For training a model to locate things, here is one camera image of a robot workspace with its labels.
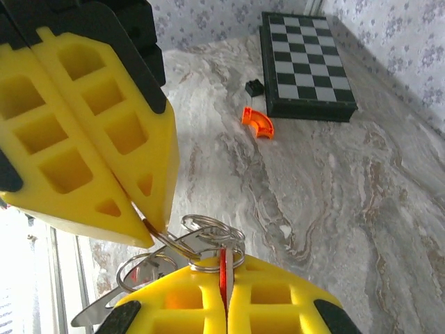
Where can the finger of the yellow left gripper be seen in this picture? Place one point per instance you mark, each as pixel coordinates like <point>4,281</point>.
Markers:
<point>78,139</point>
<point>163,156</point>

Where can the black grey chessboard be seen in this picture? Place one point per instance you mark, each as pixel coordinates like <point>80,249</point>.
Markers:
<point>306,62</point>

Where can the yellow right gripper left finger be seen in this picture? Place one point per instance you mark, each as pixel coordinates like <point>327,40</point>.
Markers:
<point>212,313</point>

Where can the aluminium frame post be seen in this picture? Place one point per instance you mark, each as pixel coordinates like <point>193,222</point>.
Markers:
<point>314,6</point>

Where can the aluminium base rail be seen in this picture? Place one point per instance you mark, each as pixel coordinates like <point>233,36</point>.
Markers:
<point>69,250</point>

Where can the orange curved plastic piece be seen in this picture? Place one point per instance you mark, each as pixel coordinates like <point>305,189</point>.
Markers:
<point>260,120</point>

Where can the red plastic key tag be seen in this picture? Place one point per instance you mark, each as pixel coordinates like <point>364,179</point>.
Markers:
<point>225,275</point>

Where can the small black toy brick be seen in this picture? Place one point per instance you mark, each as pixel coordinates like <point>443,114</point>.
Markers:
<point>254,88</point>

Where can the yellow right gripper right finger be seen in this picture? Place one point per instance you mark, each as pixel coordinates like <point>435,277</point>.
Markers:
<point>240,313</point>

